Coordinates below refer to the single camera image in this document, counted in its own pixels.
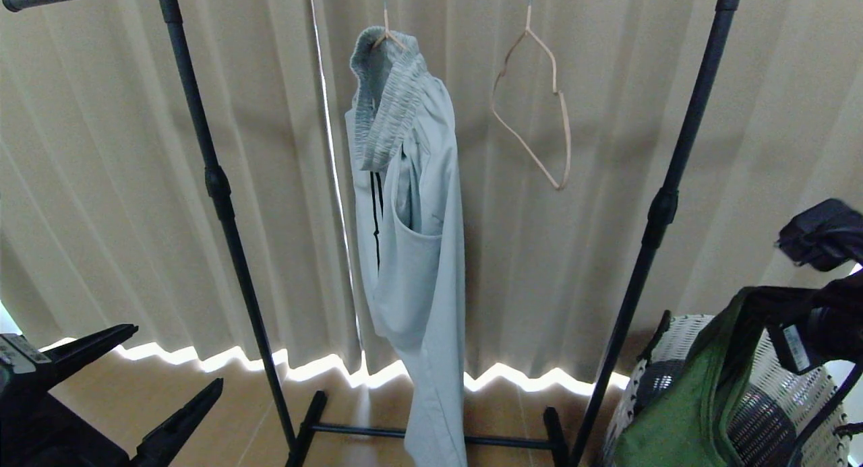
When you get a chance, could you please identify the white laundry basket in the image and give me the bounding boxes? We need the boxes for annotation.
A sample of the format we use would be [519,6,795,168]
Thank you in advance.
[600,312,854,467]

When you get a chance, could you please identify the beige curtain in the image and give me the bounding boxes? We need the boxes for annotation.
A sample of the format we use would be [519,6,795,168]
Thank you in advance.
[0,0,863,387]

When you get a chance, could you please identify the green garment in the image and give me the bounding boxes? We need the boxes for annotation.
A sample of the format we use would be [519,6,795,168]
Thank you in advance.
[610,288,769,467]

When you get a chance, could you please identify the pink clothes hanger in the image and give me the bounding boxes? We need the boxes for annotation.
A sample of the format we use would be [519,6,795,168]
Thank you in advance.
[373,0,409,51]
[490,0,572,191]

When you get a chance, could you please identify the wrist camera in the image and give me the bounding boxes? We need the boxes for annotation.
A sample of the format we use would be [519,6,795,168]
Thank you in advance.
[0,332,53,387]
[775,199,863,274]

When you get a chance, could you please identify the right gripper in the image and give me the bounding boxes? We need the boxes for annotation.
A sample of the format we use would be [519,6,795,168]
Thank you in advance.
[744,270,863,375]

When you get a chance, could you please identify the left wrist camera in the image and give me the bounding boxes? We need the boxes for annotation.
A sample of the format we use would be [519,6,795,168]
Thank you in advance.
[0,332,53,387]

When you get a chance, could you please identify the black clothes rack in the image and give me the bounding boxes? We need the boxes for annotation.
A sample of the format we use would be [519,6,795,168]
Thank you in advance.
[2,0,746,467]

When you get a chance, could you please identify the pale grey shorts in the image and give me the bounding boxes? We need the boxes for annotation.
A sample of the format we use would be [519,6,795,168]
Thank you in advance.
[345,26,469,467]

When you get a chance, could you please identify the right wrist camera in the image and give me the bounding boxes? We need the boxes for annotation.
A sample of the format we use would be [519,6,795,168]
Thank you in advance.
[775,199,863,274]

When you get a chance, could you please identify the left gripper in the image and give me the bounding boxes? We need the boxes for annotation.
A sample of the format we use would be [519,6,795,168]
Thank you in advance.
[0,323,225,467]

